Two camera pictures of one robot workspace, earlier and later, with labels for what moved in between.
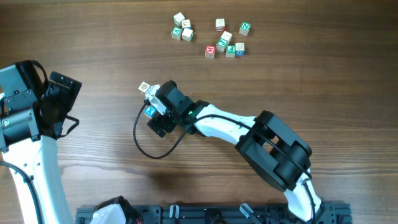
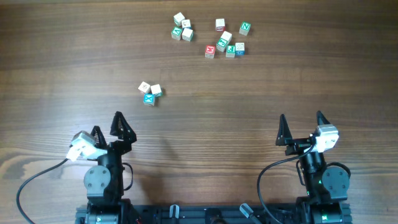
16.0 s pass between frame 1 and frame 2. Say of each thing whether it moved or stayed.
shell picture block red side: stayed
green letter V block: stayed
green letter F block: stayed
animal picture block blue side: stayed
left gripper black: moved
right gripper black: moved
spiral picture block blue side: stayed
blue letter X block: moved
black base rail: stayed
